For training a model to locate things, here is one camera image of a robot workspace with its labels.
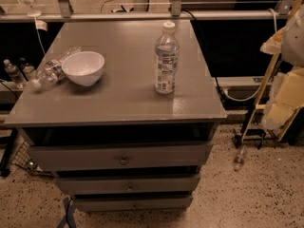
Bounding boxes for middle grey drawer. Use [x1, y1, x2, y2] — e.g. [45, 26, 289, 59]
[55, 174, 200, 195]

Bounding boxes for blue-label plastic bottle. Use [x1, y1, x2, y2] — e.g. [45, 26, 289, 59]
[154, 22, 180, 94]

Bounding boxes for bottom grey drawer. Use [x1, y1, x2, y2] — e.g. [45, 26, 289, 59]
[74, 195, 193, 212]

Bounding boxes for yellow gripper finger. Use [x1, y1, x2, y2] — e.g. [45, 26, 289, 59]
[260, 28, 285, 55]
[261, 67, 304, 130]

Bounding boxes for grey drawer cabinet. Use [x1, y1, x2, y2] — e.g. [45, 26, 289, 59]
[5, 21, 226, 203]

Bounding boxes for wire mesh basket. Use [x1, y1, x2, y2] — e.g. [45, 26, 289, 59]
[11, 141, 53, 178]

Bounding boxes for top grey drawer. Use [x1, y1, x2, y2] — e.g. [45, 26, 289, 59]
[28, 142, 213, 172]

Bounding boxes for small bottle on floor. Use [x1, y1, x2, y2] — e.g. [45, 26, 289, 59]
[234, 147, 246, 172]

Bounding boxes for white cable right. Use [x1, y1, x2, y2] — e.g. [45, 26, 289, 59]
[221, 8, 279, 103]

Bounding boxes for lying clear plastic bottle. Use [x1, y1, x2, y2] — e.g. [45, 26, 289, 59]
[30, 47, 82, 89]

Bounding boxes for grey drawer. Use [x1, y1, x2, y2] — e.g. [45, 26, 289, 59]
[28, 142, 213, 172]
[74, 195, 193, 212]
[55, 174, 200, 195]

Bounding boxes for yellow wooden frame stand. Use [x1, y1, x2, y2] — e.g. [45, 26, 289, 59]
[233, 0, 304, 147]

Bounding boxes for dark bottle on left shelf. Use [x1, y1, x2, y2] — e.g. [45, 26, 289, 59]
[19, 57, 35, 81]

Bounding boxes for white bowl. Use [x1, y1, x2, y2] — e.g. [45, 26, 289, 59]
[62, 51, 105, 86]

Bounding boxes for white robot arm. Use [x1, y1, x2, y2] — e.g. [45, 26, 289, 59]
[260, 6, 304, 130]

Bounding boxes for clear bottle on left shelf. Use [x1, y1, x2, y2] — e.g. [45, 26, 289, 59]
[4, 59, 27, 89]

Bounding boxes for metal rail frame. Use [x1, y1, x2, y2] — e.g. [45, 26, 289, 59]
[0, 0, 294, 22]

